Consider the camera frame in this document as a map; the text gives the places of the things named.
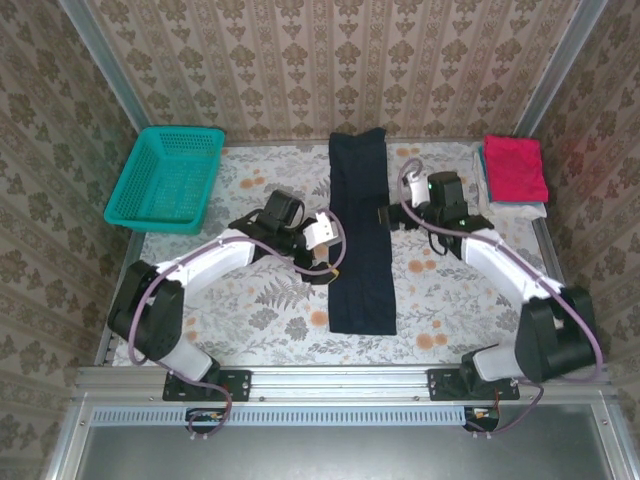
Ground navy blue t-shirt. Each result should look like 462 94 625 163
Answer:
327 127 399 337

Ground floral tablecloth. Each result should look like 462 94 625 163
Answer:
112 141 559 366

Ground folded white t-shirt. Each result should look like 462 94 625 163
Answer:
472 149 549 221

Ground folded red t-shirt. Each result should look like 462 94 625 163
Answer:
482 134 550 204

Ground teal plastic basket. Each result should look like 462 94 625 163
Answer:
103 126 226 236

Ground grey metal panel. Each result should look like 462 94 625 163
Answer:
74 424 616 480

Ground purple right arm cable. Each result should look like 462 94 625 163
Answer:
398 158 605 435

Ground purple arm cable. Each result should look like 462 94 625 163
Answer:
398 158 605 435
127 209 349 441

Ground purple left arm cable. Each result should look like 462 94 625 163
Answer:
127 209 349 441

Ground thin aluminium back rail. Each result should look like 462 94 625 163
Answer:
222 135 519 149

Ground long aluminium base rail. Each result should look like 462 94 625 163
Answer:
74 364 611 404

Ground aluminium side rail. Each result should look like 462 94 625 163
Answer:
94 229 146 369
532 217 596 366

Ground slotted grey cable duct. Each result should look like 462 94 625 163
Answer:
92 405 474 427

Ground aluminium frame post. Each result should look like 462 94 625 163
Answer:
514 0 609 136
59 0 151 134

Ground black connector with orange wires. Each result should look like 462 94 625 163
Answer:
463 403 502 432
185 407 227 434

